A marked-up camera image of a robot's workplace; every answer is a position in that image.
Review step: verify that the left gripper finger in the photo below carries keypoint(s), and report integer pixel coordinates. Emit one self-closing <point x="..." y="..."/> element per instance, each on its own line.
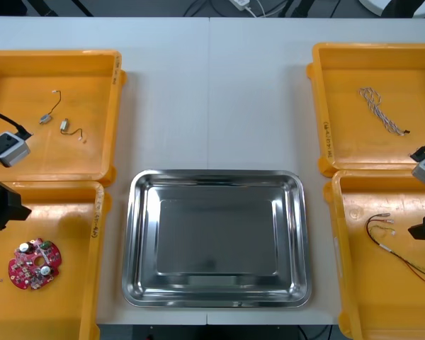
<point x="19" y="210"/>

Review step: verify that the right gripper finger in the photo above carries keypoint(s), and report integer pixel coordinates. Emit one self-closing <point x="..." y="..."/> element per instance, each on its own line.
<point x="417" y="229"/>

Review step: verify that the round red circuit board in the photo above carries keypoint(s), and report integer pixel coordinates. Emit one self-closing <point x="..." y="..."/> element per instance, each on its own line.
<point x="25" y="269"/>

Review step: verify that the small metal solenoid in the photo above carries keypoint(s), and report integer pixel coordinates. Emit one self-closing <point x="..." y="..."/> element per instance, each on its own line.
<point x="64" y="124"/>
<point x="45" y="119"/>

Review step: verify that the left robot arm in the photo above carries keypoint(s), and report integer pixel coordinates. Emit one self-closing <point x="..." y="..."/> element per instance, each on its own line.
<point x="8" y="148"/>

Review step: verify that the yellow-orange plastic bin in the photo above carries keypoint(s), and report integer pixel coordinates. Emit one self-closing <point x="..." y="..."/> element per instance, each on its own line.
<point x="92" y="106"/>
<point x="56" y="311"/>
<point x="375" y="311"/>
<point x="340" y="141"/>

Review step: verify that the steel tray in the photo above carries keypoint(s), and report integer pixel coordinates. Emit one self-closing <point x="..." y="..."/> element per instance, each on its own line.
<point x="216" y="241"/>

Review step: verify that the white power adapter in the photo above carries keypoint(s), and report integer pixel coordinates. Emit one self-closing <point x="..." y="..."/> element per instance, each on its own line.
<point x="239" y="3"/>

